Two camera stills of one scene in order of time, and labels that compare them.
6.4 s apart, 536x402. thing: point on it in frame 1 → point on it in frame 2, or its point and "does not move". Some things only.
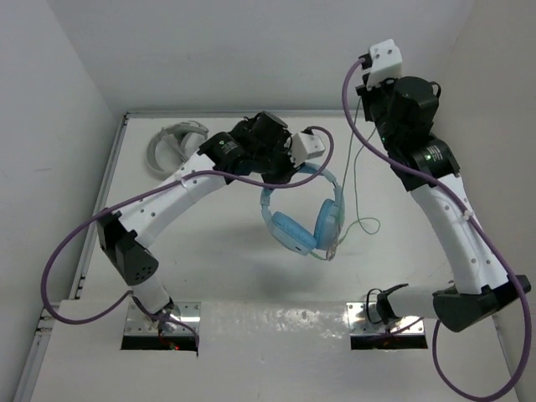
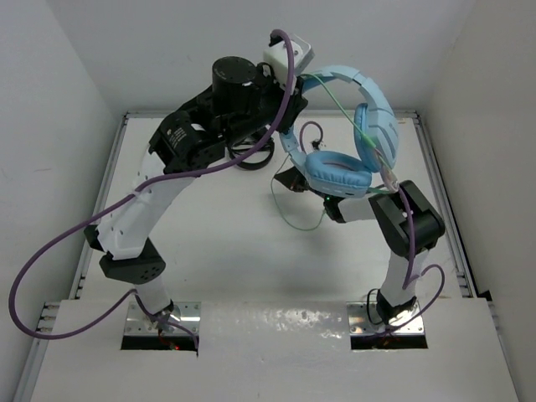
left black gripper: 284,147 → 262,76
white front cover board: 265,351 does not move
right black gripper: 367,91 → 292,178
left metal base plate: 142,320 does not move
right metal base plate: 364,318 does not move
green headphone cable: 342,207 → 363,131
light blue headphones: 291,234 → 377,141
